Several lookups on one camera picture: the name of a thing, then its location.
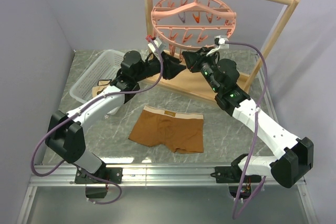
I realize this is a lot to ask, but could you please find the white plastic laundry basket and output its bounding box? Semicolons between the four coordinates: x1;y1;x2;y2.
69;49;125;104

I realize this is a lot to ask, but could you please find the purple cable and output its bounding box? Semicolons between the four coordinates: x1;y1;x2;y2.
30;40;166;205
225;40;268;220

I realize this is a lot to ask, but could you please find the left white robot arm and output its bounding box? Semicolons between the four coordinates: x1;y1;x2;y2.
45;50;186;183

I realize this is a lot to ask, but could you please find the brown boxer underwear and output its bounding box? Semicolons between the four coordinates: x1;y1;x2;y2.
129;105;204;154

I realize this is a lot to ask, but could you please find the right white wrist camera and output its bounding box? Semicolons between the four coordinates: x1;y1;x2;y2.
206;35;229;56

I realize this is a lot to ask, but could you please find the aluminium mounting rail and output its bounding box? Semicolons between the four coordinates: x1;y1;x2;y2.
17;163;318;223

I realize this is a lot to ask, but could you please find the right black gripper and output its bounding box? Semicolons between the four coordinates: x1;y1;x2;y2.
182;48;221;94

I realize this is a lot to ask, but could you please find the pink round clip hanger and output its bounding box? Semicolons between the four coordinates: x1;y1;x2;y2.
151;0;237;57

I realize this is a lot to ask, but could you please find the wooden hanging rack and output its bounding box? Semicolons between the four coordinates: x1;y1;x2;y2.
140;0;302;104

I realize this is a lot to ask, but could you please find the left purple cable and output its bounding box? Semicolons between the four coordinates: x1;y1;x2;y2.
30;40;166;205

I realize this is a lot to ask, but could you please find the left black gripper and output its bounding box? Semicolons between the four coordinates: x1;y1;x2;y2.
134;51;186;82

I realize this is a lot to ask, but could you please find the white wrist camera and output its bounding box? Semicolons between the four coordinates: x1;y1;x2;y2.
146;35;166;55
206;35;229;56

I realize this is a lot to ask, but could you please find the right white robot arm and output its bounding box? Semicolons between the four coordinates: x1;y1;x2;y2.
182;47;314;188

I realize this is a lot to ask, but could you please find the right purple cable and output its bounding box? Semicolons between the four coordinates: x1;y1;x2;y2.
225;40;268;220

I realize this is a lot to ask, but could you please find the beige folded underwear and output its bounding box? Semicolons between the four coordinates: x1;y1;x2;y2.
92;79;112;100

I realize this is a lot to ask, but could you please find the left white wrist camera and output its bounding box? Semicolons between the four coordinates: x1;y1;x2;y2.
146;35;166;55

